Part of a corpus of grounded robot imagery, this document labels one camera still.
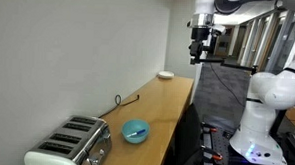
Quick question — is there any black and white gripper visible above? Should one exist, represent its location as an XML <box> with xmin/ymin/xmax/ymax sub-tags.
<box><xmin>189</xmin><ymin>27</ymin><xmax>210</xmax><ymax>65</ymax></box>

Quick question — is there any teal bowl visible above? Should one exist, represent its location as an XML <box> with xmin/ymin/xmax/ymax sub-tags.
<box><xmin>121</xmin><ymin>119</ymin><xmax>150</xmax><ymax>144</ymax></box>

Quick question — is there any orange-handled clamp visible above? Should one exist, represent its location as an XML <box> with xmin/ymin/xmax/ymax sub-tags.
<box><xmin>201</xmin><ymin>122</ymin><xmax>218</xmax><ymax>132</ymax></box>
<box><xmin>201</xmin><ymin>145</ymin><xmax>222</xmax><ymax>161</ymax></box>

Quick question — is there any blue and white marker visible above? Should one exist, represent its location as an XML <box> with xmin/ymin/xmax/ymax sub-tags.
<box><xmin>126</xmin><ymin>129</ymin><xmax>146</xmax><ymax>138</ymax></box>

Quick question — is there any black perforated robot base table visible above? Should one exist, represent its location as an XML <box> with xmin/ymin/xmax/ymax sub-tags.
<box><xmin>198</xmin><ymin>114</ymin><xmax>295</xmax><ymax>165</ymax></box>

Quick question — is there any black power cable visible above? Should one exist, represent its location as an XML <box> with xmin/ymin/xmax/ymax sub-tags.
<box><xmin>98</xmin><ymin>92</ymin><xmax>141</xmax><ymax>121</ymax></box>

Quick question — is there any white plate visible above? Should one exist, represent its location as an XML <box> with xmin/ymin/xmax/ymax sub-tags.
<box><xmin>158</xmin><ymin>71</ymin><xmax>175</xmax><ymax>80</ymax></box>

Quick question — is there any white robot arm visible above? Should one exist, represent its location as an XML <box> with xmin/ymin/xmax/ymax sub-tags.
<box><xmin>188</xmin><ymin>0</ymin><xmax>295</xmax><ymax>165</ymax></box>

